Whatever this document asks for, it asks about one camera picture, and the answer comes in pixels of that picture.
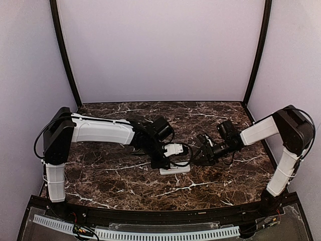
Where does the white remote control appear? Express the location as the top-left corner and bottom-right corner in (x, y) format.
(159, 162), (191, 175)

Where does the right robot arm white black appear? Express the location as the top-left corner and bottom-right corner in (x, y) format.
(192, 105), (316, 198)

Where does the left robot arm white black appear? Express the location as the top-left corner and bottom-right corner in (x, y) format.
(35, 107), (174, 203)

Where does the left camera black cable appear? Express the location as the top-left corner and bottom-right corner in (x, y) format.
(163, 142), (194, 168)

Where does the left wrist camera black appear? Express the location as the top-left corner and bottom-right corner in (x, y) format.
(151, 116), (175, 141)

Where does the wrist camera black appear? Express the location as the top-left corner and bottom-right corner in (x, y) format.
(216, 120), (237, 141)
(151, 116), (175, 141)

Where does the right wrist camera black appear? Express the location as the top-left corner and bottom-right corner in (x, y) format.
(216, 120), (237, 141)

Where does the white slotted cable duct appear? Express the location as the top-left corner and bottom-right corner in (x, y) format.
(32, 214), (240, 240)

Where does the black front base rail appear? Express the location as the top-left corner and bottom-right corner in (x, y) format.
(38, 198), (277, 226)

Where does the right black frame post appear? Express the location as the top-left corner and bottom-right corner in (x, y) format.
(243, 0), (272, 106)

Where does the black frame post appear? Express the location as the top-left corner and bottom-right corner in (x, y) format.
(49, 0), (82, 108)
(243, 0), (272, 106)

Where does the left black frame post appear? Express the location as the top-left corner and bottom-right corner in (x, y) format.
(49, 0), (82, 108)

